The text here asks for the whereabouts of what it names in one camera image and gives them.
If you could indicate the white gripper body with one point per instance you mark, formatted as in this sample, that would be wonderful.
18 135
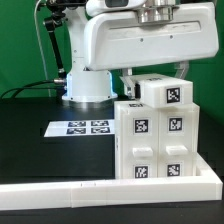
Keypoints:
118 39

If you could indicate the white cabinet top block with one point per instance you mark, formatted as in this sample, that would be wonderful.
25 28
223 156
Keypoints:
158 91

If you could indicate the white cabinet body box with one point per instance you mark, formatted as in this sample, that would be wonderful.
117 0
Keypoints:
152 143

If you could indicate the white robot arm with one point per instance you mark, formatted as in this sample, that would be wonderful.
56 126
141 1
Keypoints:
95 86

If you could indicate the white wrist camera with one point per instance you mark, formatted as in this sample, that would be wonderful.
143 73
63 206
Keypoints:
96 7

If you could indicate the white door panel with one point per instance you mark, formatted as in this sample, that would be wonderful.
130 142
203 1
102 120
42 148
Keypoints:
138 143
178 137

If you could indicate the white marker sheet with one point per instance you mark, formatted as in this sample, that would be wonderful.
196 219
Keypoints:
80 128

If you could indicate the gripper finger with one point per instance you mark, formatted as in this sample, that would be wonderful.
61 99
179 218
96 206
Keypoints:
129 83
182 69

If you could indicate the white L-shaped fence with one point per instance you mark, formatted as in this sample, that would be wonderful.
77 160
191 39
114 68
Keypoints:
205 185

